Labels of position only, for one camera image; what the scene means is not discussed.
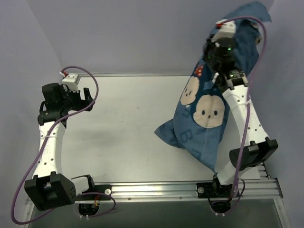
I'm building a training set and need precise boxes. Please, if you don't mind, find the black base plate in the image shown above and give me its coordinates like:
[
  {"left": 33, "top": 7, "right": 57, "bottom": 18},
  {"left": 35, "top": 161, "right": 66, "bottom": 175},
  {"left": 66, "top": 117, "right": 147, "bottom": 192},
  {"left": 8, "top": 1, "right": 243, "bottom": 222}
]
[
  {"left": 76, "top": 184, "right": 112, "bottom": 201},
  {"left": 196, "top": 181, "right": 232, "bottom": 199}
]

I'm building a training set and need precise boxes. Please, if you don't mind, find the aluminium back rail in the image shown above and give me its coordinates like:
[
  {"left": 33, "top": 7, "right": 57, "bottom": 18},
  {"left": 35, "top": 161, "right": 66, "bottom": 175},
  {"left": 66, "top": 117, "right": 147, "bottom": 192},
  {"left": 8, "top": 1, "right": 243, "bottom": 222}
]
[{"left": 92, "top": 72, "right": 190, "bottom": 77}]

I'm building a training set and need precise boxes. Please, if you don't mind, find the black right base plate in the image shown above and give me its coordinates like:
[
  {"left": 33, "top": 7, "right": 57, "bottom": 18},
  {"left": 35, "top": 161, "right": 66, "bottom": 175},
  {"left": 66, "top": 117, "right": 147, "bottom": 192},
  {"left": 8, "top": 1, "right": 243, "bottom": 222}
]
[{"left": 196, "top": 181, "right": 232, "bottom": 199}]

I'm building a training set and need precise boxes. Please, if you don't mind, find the aluminium right side rail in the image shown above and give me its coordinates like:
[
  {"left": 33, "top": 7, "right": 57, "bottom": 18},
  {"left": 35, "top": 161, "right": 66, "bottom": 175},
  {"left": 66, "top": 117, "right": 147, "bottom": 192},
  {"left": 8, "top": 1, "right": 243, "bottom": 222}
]
[{"left": 257, "top": 163, "right": 271, "bottom": 180}]

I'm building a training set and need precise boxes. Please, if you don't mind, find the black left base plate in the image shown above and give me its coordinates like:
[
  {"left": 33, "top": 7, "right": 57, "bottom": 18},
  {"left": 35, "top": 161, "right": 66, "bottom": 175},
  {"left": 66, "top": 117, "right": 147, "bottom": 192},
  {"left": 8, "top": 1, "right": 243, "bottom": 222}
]
[{"left": 76, "top": 184, "right": 112, "bottom": 201}]

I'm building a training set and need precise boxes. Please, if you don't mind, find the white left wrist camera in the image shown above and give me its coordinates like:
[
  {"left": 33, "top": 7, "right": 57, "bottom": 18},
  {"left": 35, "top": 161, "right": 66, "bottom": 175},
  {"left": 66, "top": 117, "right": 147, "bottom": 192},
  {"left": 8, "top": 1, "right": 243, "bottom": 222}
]
[{"left": 62, "top": 73, "right": 80, "bottom": 93}]

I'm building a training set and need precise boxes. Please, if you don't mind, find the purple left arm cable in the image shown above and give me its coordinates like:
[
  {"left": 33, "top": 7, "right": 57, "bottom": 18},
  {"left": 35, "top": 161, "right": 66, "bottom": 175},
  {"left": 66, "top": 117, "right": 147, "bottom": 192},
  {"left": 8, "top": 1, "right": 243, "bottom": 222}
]
[{"left": 11, "top": 66, "right": 116, "bottom": 225}]

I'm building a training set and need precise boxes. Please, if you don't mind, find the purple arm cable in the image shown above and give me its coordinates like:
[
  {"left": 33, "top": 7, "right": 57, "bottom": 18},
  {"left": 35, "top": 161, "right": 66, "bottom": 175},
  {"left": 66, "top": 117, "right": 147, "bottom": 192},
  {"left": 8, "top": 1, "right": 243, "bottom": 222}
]
[
  {"left": 11, "top": 66, "right": 116, "bottom": 225},
  {"left": 215, "top": 17, "right": 268, "bottom": 216}
]

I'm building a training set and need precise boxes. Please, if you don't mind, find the blue cartoon print pillowcase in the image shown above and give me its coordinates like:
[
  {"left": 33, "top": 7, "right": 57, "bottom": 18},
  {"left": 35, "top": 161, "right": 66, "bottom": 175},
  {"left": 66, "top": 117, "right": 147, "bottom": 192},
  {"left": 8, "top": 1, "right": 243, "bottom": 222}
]
[{"left": 154, "top": 1, "right": 272, "bottom": 174}]

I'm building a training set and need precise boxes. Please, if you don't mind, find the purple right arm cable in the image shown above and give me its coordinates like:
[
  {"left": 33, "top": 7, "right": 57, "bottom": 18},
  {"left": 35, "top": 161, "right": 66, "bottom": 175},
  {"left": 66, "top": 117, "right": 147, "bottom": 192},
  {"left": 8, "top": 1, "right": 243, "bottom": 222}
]
[{"left": 215, "top": 17, "right": 268, "bottom": 216}]

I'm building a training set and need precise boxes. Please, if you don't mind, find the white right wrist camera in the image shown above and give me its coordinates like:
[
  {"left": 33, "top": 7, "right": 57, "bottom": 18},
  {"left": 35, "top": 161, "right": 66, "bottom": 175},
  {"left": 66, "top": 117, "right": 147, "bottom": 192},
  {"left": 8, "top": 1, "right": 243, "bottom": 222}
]
[{"left": 211, "top": 19, "right": 237, "bottom": 43}]

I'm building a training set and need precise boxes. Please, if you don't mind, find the aluminium front rail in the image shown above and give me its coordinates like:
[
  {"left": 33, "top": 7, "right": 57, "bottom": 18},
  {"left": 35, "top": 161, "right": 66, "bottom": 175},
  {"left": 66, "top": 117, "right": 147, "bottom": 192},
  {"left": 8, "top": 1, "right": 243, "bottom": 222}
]
[{"left": 75, "top": 179, "right": 283, "bottom": 203}]

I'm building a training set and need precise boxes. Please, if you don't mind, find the aluminium rail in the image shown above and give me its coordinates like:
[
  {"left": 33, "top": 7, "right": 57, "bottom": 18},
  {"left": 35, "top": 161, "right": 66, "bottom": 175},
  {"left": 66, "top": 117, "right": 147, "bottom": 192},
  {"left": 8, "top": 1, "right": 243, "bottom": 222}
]
[
  {"left": 75, "top": 179, "right": 283, "bottom": 203},
  {"left": 257, "top": 163, "right": 271, "bottom": 180},
  {"left": 92, "top": 72, "right": 190, "bottom": 77}
]

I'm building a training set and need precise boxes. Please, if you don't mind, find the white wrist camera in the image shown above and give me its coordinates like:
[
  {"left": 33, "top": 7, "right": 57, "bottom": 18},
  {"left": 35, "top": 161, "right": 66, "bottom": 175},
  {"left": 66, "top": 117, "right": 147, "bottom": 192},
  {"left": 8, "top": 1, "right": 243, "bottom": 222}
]
[
  {"left": 211, "top": 19, "right": 237, "bottom": 43},
  {"left": 62, "top": 73, "right": 80, "bottom": 93}
]

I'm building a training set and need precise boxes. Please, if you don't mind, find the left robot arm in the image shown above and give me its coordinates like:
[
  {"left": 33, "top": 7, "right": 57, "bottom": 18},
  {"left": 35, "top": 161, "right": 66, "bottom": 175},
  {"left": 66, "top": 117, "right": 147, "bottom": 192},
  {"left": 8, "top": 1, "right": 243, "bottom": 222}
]
[{"left": 24, "top": 83, "right": 96, "bottom": 211}]

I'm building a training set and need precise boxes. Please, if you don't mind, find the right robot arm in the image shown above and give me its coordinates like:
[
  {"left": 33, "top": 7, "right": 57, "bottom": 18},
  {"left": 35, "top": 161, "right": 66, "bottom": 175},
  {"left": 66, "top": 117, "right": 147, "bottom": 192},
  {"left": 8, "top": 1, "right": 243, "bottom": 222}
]
[{"left": 203, "top": 35, "right": 278, "bottom": 196}]

